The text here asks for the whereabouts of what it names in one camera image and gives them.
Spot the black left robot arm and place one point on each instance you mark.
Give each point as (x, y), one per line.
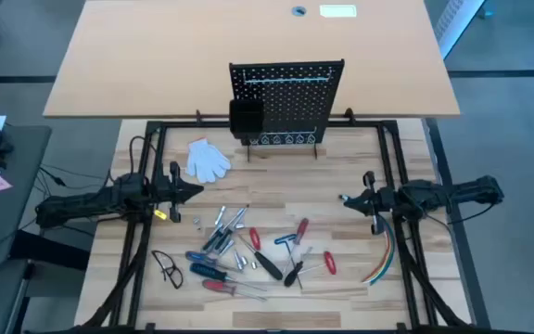
(86, 204)

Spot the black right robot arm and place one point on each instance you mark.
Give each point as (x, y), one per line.
(457, 190)

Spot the black metal rig frame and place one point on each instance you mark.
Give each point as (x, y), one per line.
(193, 124)

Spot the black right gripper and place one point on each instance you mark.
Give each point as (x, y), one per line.
(374, 204)

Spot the slotted tool holder rail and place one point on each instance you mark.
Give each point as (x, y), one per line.
(285, 80)

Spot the yellow tag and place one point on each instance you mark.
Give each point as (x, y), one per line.
(160, 214)

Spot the black metal pegboard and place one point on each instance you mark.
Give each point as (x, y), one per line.
(295, 102)

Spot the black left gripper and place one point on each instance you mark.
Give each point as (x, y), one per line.
(175, 195)

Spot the black-framed safety glasses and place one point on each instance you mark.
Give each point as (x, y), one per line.
(174, 276)

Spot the black pegboard bin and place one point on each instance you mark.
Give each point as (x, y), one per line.
(246, 118)

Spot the white rectangular desk plate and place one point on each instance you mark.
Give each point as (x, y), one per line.
(338, 10)

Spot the silver extension bar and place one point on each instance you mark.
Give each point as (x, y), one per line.
(220, 214)

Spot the white perforated panel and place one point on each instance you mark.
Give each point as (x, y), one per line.
(457, 23)

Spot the white work glove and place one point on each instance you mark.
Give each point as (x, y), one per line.
(207, 160)

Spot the long silver socket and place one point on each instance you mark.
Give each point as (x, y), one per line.
(238, 260)
(244, 261)

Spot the light wooden desk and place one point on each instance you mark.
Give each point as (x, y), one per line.
(156, 55)

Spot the dark grey side table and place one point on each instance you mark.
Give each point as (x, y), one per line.
(12, 209)

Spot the black frame clamp knob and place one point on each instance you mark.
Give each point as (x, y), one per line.
(198, 116)
(349, 115)

